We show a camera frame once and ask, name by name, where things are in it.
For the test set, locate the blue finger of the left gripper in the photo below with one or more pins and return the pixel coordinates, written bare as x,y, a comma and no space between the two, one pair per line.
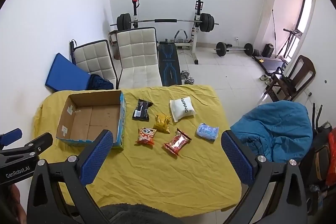
10,137
35,147

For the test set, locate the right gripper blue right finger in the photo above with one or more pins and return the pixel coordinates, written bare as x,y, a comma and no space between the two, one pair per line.
241,157

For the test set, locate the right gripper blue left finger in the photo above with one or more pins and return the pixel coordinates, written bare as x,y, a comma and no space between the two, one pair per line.
93,156

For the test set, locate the light blue tissue packet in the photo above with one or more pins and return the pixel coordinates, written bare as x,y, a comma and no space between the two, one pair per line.
207,132

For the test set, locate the orange snack packet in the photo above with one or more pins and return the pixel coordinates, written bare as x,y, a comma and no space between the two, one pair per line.
146,136

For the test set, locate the red snack packet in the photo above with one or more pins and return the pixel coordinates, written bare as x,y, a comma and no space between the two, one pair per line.
178,142

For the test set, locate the black snack packet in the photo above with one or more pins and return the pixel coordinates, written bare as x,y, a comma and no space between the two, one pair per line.
141,111

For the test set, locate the yellow snack packet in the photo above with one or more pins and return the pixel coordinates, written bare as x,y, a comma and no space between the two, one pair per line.
162,123

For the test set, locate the white pillow packet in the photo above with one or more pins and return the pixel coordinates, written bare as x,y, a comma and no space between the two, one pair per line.
181,108

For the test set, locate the open cardboard box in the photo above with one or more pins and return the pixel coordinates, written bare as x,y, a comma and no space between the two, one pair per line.
85,115

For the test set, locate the teal blue blanket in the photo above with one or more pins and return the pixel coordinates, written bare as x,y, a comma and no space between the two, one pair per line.
280,131

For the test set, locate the blue foam mat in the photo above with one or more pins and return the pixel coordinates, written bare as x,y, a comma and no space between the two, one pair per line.
64,75

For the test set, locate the yellow tablecloth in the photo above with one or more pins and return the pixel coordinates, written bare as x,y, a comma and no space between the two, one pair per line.
199,180

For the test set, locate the black backpack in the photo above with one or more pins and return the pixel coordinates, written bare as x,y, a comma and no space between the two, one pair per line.
315,165

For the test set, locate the dark blue cloth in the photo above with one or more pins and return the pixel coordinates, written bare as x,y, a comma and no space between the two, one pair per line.
96,82

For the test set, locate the left white padded chair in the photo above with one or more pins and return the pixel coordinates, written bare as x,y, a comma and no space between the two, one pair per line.
95,58

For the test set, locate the white padded chair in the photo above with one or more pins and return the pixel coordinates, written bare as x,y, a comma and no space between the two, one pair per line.
95,58
139,58

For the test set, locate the black treadmill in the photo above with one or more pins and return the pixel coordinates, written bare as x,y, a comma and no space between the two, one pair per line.
270,65

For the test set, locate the dumbbell on floor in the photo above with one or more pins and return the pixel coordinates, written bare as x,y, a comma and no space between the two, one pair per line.
187,79

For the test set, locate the dark wooden chair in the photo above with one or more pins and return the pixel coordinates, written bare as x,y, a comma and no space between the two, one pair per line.
301,75

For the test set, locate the barbell on floor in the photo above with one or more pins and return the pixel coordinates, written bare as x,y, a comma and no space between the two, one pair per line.
222,48

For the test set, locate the black blue weight bench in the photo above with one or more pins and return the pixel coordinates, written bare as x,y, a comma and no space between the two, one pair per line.
169,68

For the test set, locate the right white padded chair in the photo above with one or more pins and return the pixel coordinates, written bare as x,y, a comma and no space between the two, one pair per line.
139,58

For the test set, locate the barbell on rack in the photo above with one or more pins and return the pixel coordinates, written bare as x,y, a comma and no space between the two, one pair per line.
206,23

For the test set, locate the white barbell rack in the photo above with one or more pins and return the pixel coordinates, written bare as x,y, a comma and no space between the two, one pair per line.
192,43

